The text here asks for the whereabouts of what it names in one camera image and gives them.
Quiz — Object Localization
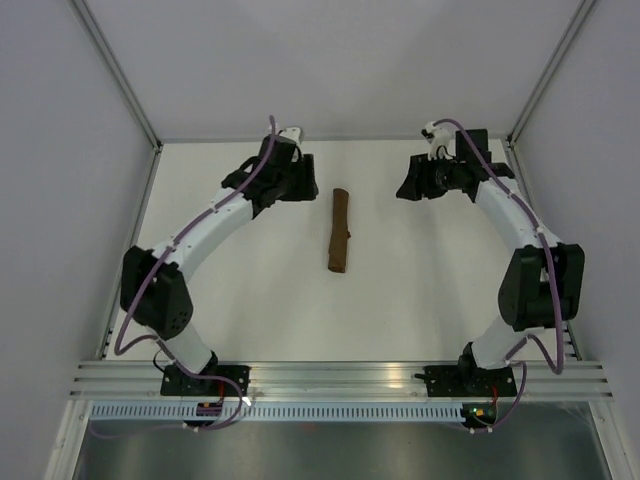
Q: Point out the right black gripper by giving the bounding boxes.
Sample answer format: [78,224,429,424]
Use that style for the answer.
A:
[396,153,464,202]

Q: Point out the brown cloth napkin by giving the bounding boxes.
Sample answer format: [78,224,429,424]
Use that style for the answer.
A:
[328,188,351,273]

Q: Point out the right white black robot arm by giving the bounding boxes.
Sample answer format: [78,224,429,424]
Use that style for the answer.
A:
[396,121,586,395]

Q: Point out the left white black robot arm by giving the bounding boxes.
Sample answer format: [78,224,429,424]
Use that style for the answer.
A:
[119,127,319,396]

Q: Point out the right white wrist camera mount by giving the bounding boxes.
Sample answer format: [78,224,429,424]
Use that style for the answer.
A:
[421,122,452,160]

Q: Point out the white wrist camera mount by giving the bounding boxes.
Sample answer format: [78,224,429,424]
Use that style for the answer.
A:
[277,126,304,146]
[421,122,452,160]

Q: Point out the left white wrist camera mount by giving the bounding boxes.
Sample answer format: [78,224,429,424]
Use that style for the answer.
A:
[277,126,304,146]

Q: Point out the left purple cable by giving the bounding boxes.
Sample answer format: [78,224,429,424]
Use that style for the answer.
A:
[89,114,281,441]

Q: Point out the purple cable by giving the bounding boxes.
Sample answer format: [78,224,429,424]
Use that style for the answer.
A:
[432,118,566,436]
[89,114,281,441]

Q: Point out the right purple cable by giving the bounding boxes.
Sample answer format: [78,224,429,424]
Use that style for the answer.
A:
[432,118,566,436]

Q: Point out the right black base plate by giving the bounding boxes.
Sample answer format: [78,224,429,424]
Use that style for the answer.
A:
[413,365,518,398]

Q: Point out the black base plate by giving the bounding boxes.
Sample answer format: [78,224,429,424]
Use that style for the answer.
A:
[413,365,518,398]
[160,364,250,397]

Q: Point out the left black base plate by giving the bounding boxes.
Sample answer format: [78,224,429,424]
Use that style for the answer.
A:
[160,364,250,397]

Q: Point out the right aluminium frame post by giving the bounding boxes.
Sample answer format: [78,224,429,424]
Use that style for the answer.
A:
[504,0,601,146]

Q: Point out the aluminium frame post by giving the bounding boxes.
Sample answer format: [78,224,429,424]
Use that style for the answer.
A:
[504,0,601,146]
[68,0,163,153]

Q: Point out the left aluminium frame post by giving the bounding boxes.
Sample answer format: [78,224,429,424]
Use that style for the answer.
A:
[68,0,163,153]

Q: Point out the aluminium mounting rail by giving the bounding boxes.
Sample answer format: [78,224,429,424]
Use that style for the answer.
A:
[69,361,613,402]

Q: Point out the white slotted cable duct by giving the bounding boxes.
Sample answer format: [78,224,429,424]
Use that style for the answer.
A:
[90,401,464,423]

